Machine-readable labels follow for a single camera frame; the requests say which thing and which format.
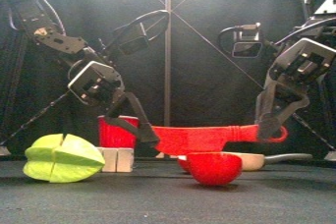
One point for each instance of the red toy knife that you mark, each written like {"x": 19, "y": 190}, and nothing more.
{"x": 192, "y": 140}

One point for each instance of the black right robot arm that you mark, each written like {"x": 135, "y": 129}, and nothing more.
{"x": 323, "y": 26}

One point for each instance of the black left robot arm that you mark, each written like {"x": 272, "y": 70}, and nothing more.
{"x": 31, "y": 15}

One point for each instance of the white plate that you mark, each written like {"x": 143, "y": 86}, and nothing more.
{"x": 115, "y": 135}

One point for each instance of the white toy block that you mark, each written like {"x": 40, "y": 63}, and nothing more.
{"x": 117, "y": 159}

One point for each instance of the green sliced toy vegetable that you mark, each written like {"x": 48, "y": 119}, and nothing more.
{"x": 65, "y": 159}

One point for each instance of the pale yellow object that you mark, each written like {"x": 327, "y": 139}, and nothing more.
{"x": 213, "y": 169}

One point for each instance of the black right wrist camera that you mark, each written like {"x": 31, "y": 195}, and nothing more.
{"x": 247, "y": 43}

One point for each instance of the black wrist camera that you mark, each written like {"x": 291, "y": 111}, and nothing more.
{"x": 131, "y": 39}
{"x": 247, "y": 43}

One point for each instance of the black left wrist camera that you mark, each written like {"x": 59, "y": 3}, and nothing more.
{"x": 131, "y": 39}

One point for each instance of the vertical metal frame pole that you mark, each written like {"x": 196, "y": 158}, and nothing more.
{"x": 167, "y": 77}

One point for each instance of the silver frame corner bracket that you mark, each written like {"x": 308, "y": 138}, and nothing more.
{"x": 331, "y": 156}
{"x": 3, "y": 151}

